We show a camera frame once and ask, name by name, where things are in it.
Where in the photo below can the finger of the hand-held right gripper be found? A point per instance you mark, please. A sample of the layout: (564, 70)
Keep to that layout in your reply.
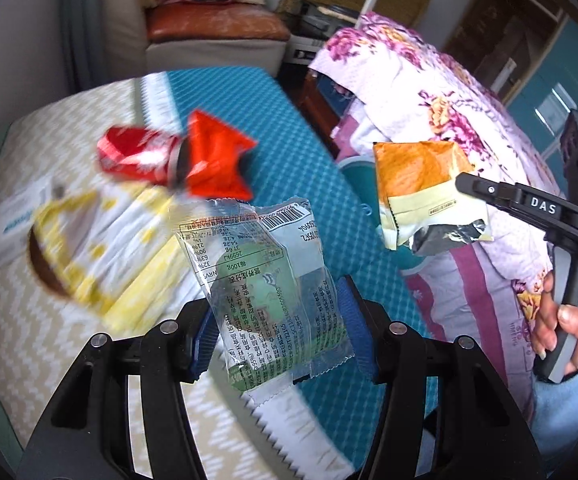
(484, 189)

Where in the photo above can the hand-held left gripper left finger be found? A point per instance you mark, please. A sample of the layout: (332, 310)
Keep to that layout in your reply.
(204, 342)

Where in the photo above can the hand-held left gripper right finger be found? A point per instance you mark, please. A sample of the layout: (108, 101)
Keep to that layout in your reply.
(354, 320)

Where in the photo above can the orange yellow snack packet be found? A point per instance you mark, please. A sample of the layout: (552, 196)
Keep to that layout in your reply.
(419, 175)

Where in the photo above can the clear green snack packet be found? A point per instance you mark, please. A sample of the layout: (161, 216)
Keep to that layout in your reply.
(269, 300)

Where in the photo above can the teal trash bin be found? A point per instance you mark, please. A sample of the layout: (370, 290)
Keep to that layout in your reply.
(361, 180)

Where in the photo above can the yellow white paper wrapper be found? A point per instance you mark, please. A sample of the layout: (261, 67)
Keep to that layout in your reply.
(119, 250)

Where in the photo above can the white box with blue print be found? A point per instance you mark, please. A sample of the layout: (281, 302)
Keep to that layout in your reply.
(9, 230)

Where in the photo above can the person's right forearm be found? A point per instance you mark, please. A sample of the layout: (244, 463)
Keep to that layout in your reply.
(574, 395)

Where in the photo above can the wooden wardrobe with teal doors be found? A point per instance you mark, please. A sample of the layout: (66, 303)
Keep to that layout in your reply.
(534, 90)

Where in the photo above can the floral quilt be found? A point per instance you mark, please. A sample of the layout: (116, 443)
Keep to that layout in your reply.
(419, 85)

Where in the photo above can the dark brown round object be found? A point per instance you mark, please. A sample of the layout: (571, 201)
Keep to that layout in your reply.
(44, 265)

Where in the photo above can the red orange snack wrapper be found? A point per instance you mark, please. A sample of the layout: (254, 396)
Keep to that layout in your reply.
(214, 160)

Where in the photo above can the brown wooden bedside cabinet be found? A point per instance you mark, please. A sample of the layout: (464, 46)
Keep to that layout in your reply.
(314, 105)

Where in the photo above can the red soda can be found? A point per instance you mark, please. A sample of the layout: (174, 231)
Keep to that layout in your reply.
(134, 152)

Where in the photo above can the black electronic device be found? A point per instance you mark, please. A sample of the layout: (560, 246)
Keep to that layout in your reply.
(319, 30)

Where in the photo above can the orange seat cushion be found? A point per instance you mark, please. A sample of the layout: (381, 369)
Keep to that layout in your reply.
(219, 22)

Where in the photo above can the cream sofa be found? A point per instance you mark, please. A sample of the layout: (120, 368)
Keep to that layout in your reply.
(119, 20)

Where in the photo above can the grey panel with metal frame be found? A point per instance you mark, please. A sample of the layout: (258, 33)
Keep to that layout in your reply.
(19, 35)

